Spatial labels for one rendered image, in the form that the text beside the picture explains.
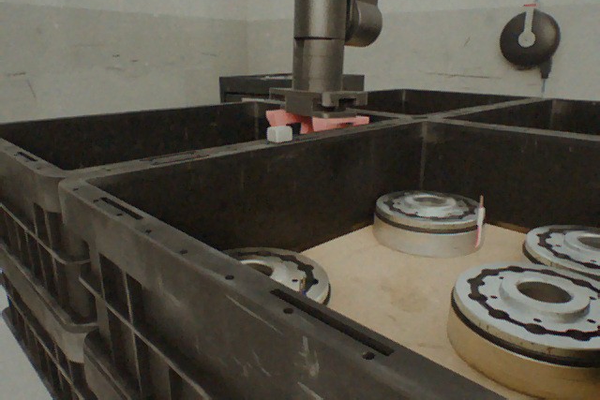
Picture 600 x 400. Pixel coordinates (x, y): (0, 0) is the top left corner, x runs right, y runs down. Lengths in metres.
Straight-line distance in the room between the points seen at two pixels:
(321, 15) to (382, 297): 0.30
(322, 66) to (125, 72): 3.52
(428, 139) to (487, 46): 3.24
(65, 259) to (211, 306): 0.19
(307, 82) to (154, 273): 0.35
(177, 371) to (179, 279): 0.05
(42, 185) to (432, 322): 0.27
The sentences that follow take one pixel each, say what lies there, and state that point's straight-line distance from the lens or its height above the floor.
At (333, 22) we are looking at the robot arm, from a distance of 0.52.
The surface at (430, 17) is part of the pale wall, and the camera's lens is 3.92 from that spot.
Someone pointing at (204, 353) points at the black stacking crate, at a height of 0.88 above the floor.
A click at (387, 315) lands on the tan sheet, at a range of 0.34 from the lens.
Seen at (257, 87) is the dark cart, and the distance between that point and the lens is 2.13.
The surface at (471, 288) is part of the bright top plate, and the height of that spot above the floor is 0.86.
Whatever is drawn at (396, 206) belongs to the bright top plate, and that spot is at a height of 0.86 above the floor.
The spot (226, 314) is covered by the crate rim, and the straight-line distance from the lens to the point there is 0.16.
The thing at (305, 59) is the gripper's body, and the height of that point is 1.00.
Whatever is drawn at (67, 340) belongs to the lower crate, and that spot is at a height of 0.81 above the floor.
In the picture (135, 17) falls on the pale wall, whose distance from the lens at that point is 4.08.
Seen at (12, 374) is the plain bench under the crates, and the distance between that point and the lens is 0.57.
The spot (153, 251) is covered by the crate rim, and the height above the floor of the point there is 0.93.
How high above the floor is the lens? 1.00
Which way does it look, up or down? 16 degrees down
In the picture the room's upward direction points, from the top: straight up
